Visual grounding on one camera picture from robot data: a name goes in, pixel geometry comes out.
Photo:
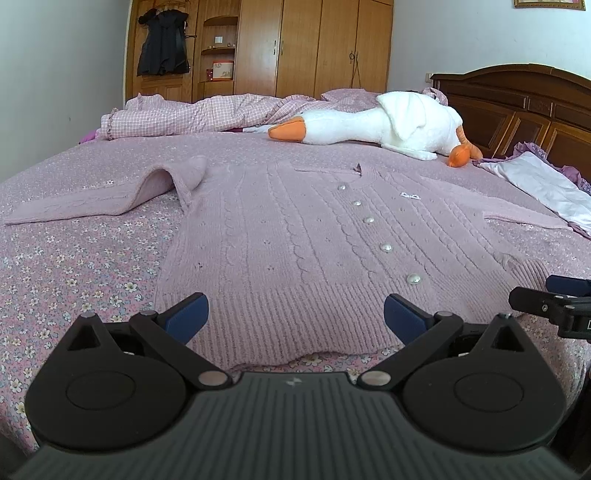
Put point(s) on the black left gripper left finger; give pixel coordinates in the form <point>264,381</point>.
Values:
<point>112,386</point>

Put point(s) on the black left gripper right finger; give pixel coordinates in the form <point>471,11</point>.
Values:
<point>476,387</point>

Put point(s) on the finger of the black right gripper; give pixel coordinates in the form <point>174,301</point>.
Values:
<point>542,304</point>
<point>568,285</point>

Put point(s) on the pink knitted cardigan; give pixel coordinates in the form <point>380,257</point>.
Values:
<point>298,260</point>

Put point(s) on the white purple frilled pillow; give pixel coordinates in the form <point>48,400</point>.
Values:
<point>562,190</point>

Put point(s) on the floral pink bedspread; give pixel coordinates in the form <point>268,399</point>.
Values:
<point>52,272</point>

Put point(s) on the dark wooden headboard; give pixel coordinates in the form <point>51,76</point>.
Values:
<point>504,105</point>

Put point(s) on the white goose plush toy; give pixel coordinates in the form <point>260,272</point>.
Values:
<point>413,124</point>

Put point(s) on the pink checkered quilt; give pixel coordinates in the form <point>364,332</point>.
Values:
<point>154,116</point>

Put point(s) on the red white box on shelf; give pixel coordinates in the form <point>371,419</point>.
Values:
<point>222,70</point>

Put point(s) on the black hanging coat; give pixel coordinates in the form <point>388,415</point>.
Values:
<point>164,49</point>

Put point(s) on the brown wooden wardrobe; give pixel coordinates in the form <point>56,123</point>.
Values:
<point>280,48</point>

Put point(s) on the framed wall picture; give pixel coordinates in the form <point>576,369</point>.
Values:
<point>577,5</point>

